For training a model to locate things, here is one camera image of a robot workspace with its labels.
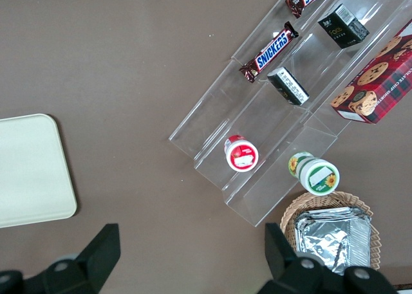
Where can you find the clear acrylic tiered stand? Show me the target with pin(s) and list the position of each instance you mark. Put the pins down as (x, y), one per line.
(209, 114)

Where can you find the green lid snack cup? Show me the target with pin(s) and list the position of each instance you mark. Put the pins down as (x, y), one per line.
(322, 176)

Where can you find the stack of foil containers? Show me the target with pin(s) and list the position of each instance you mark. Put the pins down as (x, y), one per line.
(331, 239)

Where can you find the cream plastic tray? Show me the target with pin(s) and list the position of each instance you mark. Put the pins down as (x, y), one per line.
(32, 168)

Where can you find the red lid snack cup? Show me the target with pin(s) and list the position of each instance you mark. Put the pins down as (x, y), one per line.
(242, 155)

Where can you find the light wicker basket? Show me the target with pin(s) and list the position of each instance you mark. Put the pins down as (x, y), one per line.
(291, 215)

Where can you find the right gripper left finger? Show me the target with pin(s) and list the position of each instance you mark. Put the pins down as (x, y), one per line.
(93, 262)

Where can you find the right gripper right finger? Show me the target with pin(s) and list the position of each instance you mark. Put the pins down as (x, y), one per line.
(289, 274)

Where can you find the small black carton box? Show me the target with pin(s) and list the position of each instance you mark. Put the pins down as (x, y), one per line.
(341, 27)
(289, 86)

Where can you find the red tartan cookie box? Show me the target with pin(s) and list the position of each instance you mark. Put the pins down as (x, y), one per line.
(380, 81)

